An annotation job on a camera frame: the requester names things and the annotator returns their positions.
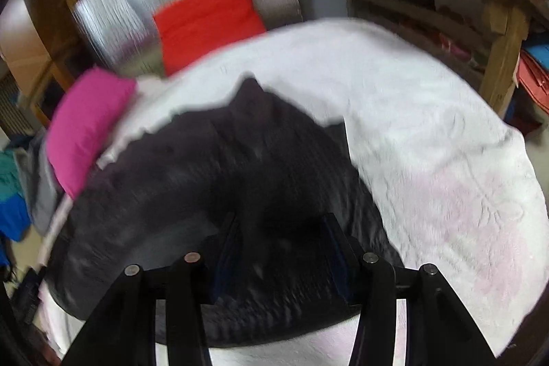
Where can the black padded jacket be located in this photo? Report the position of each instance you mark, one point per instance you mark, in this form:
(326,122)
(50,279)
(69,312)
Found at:
(223,177)

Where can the magenta pillow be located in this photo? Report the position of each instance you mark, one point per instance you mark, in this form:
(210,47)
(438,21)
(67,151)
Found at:
(85,130)

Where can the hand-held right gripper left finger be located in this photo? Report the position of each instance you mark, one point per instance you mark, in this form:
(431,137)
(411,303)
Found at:
(225,259)

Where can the white embossed blanket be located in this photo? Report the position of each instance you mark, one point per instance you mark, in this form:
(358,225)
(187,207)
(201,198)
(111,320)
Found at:
(429,126)

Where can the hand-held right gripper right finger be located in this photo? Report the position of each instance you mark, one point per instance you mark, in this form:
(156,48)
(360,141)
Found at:
(339,259)

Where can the blue and teal clothes pile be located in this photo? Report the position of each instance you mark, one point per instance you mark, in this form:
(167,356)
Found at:
(13,194)

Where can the red bag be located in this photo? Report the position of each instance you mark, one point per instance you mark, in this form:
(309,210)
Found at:
(534,78)

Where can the red cushion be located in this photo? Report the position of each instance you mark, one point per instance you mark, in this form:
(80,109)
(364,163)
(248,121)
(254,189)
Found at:
(206,18)

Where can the wooden chair frame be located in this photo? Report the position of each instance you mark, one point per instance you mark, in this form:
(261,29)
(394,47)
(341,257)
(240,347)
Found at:
(55,18)

